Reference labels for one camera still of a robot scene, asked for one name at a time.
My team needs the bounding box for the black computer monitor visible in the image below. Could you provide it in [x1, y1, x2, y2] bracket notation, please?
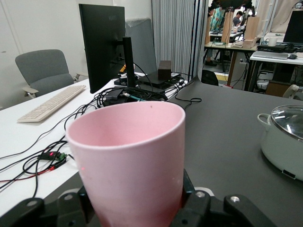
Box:
[79, 3, 126, 94]
[283, 10, 303, 44]

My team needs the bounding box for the wooden post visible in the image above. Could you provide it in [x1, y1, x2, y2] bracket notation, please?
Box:
[221, 11, 234, 45]

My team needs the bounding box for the white mug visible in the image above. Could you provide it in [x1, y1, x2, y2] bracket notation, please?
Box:
[265, 36, 278, 47]

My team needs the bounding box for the white desk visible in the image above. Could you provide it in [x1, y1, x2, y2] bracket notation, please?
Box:
[0, 77, 190, 206]

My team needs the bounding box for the grey foam panel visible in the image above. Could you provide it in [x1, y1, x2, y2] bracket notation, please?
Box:
[125, 18, 158, 77]

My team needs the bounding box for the black monitor stand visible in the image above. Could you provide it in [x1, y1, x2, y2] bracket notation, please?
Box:
[114, 36, 140, 89]

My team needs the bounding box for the beige chair armrest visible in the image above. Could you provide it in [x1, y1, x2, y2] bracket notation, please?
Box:
[283, 84, 300, 99]

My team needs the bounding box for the grey striped curtain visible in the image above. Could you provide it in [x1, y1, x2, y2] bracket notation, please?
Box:
[151, 0, 197, 79]

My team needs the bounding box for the thin red wire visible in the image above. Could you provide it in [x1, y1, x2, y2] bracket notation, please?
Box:
[0, 165, 59, 183]

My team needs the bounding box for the pink plastic cup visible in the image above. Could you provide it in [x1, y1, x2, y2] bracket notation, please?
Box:
[65, 101, 186, 227]

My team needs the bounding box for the white two-handled cooking pot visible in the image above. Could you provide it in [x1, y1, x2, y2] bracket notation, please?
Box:
[257, 105, 303, 182]

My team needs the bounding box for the wooden top table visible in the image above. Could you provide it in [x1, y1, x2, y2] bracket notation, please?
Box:
[204, 42, 258, 86]

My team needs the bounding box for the tall wooden box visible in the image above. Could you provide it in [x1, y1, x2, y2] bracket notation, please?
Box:
[243, 16, 260, 49]

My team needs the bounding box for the grey office chair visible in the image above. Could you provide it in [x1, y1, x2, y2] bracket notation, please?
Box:
[15, 49, 89, 99]

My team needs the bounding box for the seated person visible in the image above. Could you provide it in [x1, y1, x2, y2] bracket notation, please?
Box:
[232, 10, 247, 27]

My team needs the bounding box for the long black desk cable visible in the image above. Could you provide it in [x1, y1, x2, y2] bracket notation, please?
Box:
[0, 104, 98, 197]

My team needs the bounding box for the white side table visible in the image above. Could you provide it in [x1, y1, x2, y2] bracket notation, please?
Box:
[245, 51, 303, 92]

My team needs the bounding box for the thin black looped cable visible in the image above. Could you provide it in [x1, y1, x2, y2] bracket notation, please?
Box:
[175, 96, 202, 111]

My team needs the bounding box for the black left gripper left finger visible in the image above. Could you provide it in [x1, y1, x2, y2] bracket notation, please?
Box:
[0, 186, 102, 227]

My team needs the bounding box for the black flat device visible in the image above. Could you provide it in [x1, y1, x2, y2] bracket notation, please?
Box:
[257, 44, 287, 53]

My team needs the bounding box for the white computer keyboard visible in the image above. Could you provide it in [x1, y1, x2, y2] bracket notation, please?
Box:
[17, 85, 87, 123]

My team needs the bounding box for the dark brown box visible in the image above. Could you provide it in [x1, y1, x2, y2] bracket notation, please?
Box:
[158, 60, 172, 81]

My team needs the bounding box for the silver laptop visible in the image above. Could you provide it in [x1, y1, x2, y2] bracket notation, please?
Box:
[254, 51, 289, 60]

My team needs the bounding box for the black cable bundle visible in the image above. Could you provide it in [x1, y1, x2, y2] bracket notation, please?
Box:
[93, 82, 190, 110]

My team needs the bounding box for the black flat docking box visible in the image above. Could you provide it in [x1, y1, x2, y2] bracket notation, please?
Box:
[138, 70, 187, 92]

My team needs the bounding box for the black bag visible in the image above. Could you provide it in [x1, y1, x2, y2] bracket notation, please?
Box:
[201, 70, 220, 87]

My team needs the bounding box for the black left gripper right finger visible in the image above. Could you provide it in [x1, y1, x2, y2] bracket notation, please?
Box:
[169, 169, 277, 227]

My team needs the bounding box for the black module with red light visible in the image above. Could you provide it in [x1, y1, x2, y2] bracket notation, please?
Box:
[39, 150, 69, 166]

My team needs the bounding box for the glass lid with tan knob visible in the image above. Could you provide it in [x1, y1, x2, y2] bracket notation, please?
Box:
[270, 105, 303, 142]

